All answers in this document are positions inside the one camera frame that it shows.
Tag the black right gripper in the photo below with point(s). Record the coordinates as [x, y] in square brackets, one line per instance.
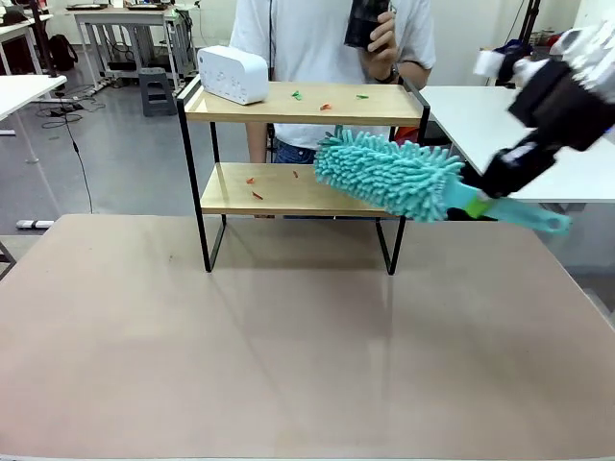
[521, 165]

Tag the teal microfiber duster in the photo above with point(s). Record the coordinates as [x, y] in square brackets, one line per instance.
[384, 173]

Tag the black handheld device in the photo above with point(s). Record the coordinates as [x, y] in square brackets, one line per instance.
[365, 21]

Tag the person's right forearm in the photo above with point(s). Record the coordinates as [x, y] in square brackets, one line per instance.
[257, 144]

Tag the person's left forearm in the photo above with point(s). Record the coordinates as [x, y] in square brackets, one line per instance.
[413, 74]

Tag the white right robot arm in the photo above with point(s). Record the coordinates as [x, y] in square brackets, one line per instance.
[593, 53]

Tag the person's left hand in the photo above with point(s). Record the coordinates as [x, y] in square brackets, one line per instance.
[384, 41]

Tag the white rectangular side table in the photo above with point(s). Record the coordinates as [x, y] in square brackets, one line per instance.
[480, 125]

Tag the black wristwatch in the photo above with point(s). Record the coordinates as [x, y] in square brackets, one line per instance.
[393, 74]

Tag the black tripod stand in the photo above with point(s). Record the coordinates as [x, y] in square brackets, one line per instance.
[531, 19]

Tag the person in white t-shirt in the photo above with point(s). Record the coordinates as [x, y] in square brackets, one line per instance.
[307, 38]

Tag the white digital clock box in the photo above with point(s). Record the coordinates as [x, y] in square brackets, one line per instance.
[233, 74]

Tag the grey plastic step stool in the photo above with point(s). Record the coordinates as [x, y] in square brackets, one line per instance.
[156, 91]

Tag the grey workbench with trays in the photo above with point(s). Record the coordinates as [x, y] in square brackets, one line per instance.
[130, 19]

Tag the black backpack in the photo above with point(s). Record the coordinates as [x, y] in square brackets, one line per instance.
[61, 52]

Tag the white power strip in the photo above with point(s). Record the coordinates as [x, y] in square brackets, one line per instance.
[34, 224]

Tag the white desk with metal legs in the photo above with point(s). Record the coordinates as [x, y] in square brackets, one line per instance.
[24, 89]

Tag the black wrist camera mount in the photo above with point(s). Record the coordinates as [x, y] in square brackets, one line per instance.
[562, 103]

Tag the two-tier wooden shelf black frame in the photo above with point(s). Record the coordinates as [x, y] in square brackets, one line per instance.
[307, 111]

